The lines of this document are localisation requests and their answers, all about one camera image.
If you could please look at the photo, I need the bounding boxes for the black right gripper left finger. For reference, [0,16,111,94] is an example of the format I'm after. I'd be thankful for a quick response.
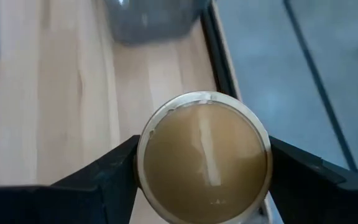
[0,134,141,224]

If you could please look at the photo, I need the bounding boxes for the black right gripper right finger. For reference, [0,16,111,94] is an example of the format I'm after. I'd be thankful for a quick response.
[268,135,358,224]

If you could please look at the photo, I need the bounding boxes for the grey plastic container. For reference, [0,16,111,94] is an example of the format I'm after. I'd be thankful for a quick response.
[104,0,213,46]

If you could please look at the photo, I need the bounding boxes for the black floor cable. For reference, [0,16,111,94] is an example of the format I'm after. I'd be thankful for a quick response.
[283,0,358,174]

